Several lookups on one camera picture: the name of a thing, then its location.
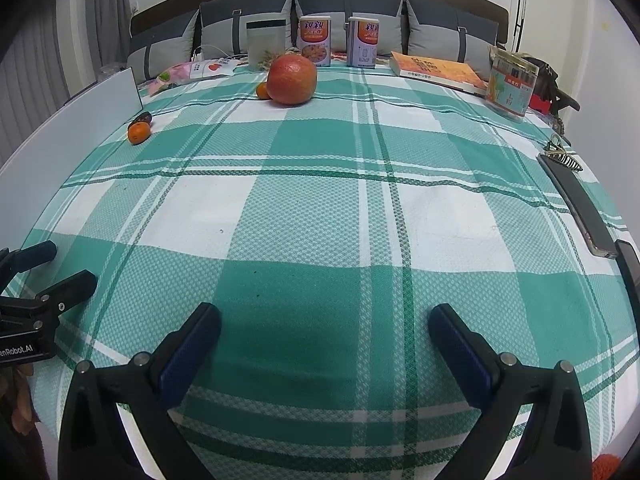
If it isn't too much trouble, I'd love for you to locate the grey pillow with strap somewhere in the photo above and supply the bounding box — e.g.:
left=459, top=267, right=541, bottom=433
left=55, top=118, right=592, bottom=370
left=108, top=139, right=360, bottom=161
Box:
left=199, top=0, right=296, bottom=61
left=126, top=10, right=201, bottom=83
left=291, top=0, right=406, bottom=53
left=404, top=0, right=498, bottom=81

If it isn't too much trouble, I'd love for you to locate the hair claw clip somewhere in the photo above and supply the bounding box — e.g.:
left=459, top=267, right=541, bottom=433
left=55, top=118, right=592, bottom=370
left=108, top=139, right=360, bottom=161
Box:
left=544, top=135, right=585, bottom=173

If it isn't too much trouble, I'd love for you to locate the black flat device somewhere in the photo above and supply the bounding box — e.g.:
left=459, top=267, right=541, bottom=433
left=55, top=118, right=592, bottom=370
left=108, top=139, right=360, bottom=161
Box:
left=614, top=240, right=640, bottom=321

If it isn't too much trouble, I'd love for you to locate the clear jar with black lid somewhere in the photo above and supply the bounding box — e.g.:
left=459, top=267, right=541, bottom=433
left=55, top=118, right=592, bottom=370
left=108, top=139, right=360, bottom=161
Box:
left=246, top=19, right=287, bottom=72

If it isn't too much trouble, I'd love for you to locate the white wall conduit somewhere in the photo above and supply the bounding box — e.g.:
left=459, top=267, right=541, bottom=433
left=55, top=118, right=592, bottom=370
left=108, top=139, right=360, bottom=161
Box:
left=515, top=0, right=528, bottom=53

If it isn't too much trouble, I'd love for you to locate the black smartphone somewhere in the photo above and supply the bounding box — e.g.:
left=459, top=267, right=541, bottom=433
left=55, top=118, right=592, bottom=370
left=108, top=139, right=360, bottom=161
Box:
left=537, top=154, right=617, bottom=259

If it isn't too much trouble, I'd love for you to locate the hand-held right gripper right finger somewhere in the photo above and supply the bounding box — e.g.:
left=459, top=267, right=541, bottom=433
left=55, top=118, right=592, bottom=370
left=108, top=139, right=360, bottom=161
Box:
left=427, top=303, right=593, bottom=480

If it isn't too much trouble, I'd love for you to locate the red pomegranate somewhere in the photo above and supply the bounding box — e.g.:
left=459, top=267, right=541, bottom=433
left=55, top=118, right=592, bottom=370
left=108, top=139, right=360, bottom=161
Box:
left=266, top=55, right=319, bottom=106

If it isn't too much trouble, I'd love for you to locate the orange fuzzy cloth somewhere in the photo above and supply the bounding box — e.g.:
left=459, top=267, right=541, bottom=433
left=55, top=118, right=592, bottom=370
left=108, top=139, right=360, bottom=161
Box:
left=592, top=454, right=623, bottom=480

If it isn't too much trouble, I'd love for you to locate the white snack packet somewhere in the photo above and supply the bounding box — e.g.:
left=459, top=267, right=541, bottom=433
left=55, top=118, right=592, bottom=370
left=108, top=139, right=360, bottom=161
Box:
left=187, top=57, right=248, bottom=79

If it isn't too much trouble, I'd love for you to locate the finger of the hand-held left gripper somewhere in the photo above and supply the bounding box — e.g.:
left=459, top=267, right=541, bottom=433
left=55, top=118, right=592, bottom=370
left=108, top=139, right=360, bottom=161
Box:
left=0, top=240, right=58, bottom=293
left=22, top=270, right=98, bottom=331

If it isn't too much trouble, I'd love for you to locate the red label food can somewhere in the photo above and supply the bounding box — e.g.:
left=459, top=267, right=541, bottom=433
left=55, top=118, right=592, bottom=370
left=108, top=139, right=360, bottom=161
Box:
left=298, top=15, right=332, bottom=67

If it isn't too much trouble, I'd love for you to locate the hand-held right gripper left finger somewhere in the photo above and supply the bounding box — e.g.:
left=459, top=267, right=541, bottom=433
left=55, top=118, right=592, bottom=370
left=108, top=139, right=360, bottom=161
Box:
left=57, top=301, right=222, bottom=480

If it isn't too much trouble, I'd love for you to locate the green white plaid tablecloth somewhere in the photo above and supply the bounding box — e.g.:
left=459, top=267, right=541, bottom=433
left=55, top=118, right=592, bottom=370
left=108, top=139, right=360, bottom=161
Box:
left=0, top=57, right=640, bottom=480

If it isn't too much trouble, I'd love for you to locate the person's left hand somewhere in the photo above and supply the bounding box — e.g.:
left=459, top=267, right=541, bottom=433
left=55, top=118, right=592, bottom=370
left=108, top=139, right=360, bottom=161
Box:
left=6, top=362, right=38, bottom=436

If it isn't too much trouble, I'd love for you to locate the colourful printed tin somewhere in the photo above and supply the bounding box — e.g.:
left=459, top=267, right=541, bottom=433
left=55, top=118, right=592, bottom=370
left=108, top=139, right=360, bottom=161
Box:
left=486, top=46, right=540, bottom=124

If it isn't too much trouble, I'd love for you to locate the grey curtain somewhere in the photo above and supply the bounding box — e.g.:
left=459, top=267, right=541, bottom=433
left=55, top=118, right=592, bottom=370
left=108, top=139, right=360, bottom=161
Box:
left=0, top=0, right=131, bottom=126

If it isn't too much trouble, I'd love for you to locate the pink snack packet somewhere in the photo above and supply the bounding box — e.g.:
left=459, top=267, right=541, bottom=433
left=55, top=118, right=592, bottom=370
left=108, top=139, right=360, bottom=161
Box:
left=149, top=62, right=196, bottom=97

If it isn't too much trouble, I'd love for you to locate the white blue label food can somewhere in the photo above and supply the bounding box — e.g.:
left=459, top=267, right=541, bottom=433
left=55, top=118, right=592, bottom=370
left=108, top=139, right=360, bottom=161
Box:
left=346, top=16, right=381, bottom=68

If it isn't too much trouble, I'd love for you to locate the orange cover book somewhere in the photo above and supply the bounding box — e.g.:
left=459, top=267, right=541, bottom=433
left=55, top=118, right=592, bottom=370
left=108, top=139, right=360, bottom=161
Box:
left=389, top=51, right=493, bottom=97

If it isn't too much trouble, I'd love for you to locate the white cardboard box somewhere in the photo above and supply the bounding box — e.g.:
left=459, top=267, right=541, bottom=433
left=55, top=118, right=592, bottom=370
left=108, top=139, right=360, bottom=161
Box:
left=0, top=67, right=144, bottom=246

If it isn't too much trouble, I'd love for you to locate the dark bag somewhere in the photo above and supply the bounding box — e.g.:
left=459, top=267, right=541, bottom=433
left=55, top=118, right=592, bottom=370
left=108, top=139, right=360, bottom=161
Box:
left=525, top=57, right=581, bottom=113

